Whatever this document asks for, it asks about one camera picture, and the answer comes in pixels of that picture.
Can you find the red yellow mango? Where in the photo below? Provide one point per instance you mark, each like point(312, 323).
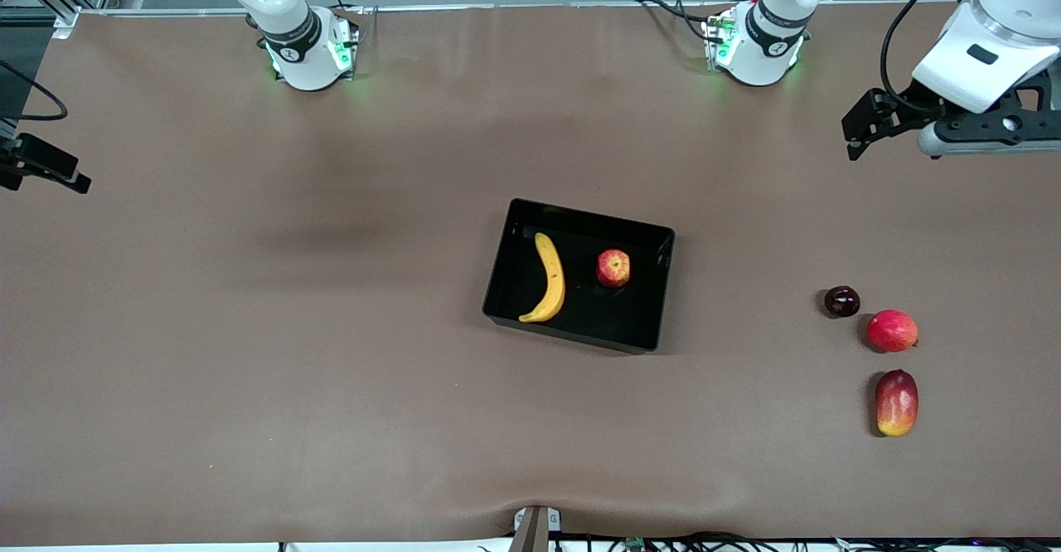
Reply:
point(897, 403)

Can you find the large table cover sheet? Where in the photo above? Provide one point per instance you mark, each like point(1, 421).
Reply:
point(249, 370)

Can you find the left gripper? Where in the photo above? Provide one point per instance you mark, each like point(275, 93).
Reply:
point(901, 109)

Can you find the small green circuit board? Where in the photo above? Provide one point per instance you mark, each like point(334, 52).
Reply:
point(635, 544)

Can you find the black rectangular plastic box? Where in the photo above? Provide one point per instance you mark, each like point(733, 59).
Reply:
point(597, 320)

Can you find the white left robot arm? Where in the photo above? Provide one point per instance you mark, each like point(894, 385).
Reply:
point(763, 38)

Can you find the red yellow striped apple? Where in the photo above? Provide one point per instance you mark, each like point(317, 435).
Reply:
point(613, 268)

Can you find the metal table clamp bracket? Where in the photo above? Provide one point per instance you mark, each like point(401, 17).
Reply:
point(535, 527)

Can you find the yellow banana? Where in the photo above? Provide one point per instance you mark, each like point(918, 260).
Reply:
point(554, 278)

